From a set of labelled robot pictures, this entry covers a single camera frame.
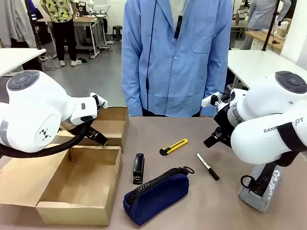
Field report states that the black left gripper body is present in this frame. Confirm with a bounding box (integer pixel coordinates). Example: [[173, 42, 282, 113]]
[[84, 126, 100, 140]]

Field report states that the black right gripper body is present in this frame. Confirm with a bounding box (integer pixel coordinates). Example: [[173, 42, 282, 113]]
[[213, 104, 237, 144]]

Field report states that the white black marker pen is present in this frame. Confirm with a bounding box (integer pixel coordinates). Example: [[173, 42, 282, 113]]
[[196, 152, 221, 182]]

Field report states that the yellow black utility knife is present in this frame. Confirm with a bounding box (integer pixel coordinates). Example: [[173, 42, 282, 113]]
[[159, 138, 189, 157]]

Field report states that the black stapler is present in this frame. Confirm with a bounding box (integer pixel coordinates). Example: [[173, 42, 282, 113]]
[[132, 153, 146, 185]]

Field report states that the grey pencil case black zipper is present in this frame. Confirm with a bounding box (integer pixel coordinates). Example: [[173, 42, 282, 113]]
[[237, 160, 283, 214]]

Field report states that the person's right forearm blue sleeve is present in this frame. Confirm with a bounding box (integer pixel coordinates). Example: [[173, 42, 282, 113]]
[[121, 59, 144, 116]]

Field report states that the person's left forearm blue sleeve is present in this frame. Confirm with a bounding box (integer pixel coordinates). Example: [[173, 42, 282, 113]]
[[201, 59, 228, 118]]

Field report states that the small open cardboard box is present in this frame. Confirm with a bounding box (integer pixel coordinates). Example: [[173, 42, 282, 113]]
[[59, 106, 130, 154]]

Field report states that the large open cardboard box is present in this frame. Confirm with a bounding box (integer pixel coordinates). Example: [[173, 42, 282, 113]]
[[0, 136, 123, 227]]

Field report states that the white table with white legs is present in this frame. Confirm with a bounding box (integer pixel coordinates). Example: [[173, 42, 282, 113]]
[[226, 49, 301, 90], [0, 47, 47, 78]]

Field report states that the navy blue pencil case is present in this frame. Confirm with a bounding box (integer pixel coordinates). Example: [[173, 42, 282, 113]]
[[122, 166, 195, 227]]

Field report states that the wooden background workbench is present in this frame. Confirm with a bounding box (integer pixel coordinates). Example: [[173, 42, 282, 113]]
[[245, 29, 286, 51]]

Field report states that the black stand pole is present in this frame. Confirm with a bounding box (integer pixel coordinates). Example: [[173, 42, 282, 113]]
[[24, 0, 43, 50], [262, 0, 282, 52]]

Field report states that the black plastic stool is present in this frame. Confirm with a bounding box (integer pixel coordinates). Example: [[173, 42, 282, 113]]
[[112, 24, 123, 42]]

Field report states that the wooden top background desk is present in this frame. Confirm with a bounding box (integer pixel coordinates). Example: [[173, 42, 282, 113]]
[[37, 14, 106, 59]]

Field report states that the person in yellow patterned shirt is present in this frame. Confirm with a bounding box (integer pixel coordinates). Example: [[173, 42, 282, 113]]
[[39, 0, 83, 67]]

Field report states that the person in light blue coat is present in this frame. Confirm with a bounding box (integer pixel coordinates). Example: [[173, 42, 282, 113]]
[[243, 0, 291, 50]]

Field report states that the person in grey coat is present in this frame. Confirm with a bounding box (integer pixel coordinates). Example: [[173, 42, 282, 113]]
[[0, 0, 44, 72]]

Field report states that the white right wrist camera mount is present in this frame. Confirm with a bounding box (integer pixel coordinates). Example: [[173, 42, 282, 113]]
[[201, 91, 231, 109]]

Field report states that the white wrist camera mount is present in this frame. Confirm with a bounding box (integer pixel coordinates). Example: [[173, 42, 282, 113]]
[[89, 92, 109, 110], [201, 91, 231, 109]]

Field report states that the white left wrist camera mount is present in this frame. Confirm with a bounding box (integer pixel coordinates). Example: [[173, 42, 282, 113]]
[[89, 92, 109, 110]]

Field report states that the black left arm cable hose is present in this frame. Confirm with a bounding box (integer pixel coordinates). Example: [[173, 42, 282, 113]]
[[0, 119, 95, 159]]

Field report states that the black floor cable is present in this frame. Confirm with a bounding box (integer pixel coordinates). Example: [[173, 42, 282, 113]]
[[39, 53, 59, 72]]

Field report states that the black microphone cable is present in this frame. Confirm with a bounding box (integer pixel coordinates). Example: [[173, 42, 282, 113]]
[[145, 0, 158, 113]]

